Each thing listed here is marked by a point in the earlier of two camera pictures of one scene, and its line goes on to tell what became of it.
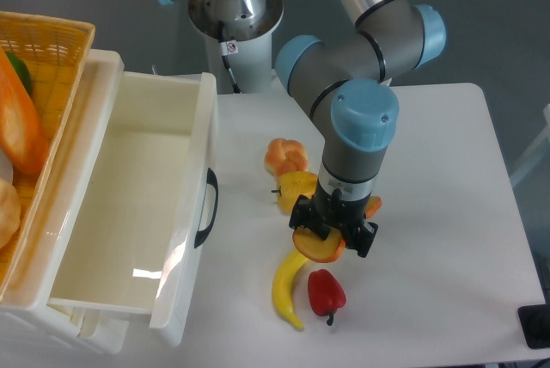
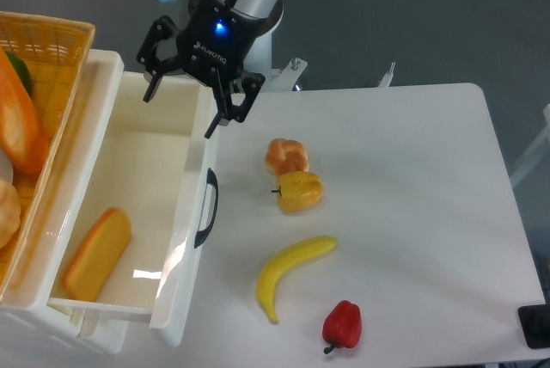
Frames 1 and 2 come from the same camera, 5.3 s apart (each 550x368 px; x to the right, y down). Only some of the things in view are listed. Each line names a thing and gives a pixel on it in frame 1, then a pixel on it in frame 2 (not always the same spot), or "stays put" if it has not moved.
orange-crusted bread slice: (313, 247) to (98, 254)
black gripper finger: (304, 213) to (226, 111)
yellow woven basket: (54, 52) stays put
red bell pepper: (326, 294) to (342, 325)
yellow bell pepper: (294, 184) stays put
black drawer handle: (212, 180) stays put
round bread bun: (10, 213) stays put
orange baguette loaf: (23, 137) stays put
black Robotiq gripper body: (341, 212) to (216, 36)
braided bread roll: (285, 156) stays put
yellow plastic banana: (282, 282) to (308, 248)
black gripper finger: (361, 236) to (151, 63)
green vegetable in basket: (21, 70) stays put
